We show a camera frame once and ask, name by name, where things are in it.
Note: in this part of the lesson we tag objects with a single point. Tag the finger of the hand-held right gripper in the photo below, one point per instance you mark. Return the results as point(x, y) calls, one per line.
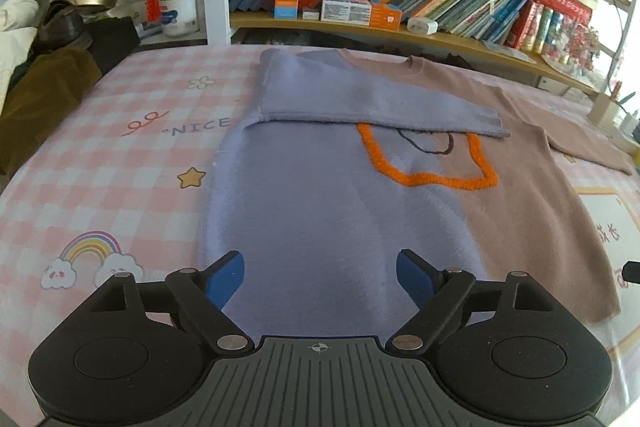
point(633, 273)

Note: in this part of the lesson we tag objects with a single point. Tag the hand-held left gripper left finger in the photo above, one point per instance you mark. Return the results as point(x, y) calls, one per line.
point(227, 279)

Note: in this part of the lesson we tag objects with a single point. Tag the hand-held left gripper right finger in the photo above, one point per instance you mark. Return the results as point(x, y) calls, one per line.
point(415, 279)

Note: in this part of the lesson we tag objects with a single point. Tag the purple and pink sweater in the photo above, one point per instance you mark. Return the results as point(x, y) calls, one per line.
point(325, 207)

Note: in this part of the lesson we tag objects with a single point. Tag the white power strip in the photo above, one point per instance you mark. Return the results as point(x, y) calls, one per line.
point(627, 137)

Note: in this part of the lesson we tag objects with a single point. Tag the pink checkered printed tablecloth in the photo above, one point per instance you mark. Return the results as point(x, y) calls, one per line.
point(125, 182)

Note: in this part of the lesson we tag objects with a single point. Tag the beige pen cup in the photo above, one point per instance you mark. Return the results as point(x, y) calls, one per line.
point(602, 112)

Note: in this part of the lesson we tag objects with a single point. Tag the pink flower ornament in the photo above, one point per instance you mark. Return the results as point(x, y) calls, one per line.
point(580, 49)

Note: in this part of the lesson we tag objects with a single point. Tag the white charger block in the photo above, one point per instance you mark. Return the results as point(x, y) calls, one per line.
point(422, 26)

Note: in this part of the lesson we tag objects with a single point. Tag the black bag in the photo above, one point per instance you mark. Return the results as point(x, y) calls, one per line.
point(112, 42)

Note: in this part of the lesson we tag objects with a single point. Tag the white jar green lid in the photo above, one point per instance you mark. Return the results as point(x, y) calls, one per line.
point(178, 14)

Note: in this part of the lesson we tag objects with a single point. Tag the flat white orange box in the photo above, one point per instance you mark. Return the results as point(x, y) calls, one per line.
point(350, 11)

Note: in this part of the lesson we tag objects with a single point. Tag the small white box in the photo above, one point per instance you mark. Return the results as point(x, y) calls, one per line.
point(311, 14)

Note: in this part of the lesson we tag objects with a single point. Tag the brown leather shoe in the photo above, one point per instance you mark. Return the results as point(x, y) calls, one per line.
point(62, 29)

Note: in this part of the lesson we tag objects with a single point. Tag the cream cloth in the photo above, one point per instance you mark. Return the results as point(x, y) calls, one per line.
point(15, 22)

